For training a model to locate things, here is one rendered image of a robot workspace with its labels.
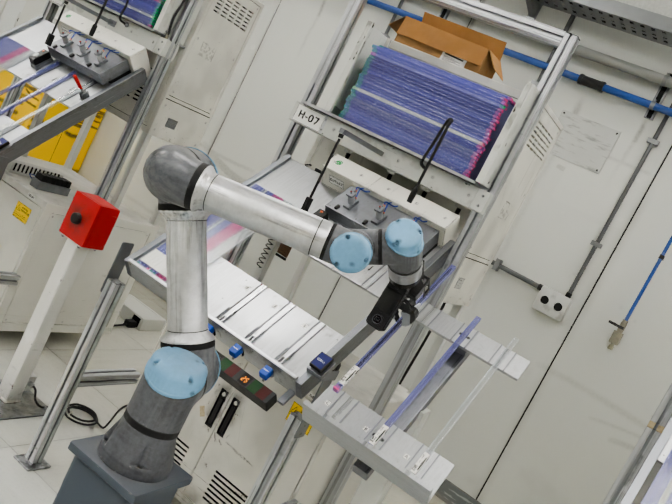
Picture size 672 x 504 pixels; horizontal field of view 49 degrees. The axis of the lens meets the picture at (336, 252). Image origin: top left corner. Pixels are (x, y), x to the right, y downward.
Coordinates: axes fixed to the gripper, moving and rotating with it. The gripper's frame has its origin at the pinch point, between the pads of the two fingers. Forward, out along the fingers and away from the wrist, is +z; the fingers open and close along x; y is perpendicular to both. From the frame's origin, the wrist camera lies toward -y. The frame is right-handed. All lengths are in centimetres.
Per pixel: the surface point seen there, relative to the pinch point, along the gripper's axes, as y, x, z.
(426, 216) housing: 46, 22, 25
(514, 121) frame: 75, 12, 4
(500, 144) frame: 69, 12, 8
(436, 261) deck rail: 36.5, 12.1, 29.9
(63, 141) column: 68, 316, 190
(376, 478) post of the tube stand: -27.5, -12.0, 26.0
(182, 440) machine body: -44, 55, 72
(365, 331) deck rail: 2.8, 13.4, 23.6
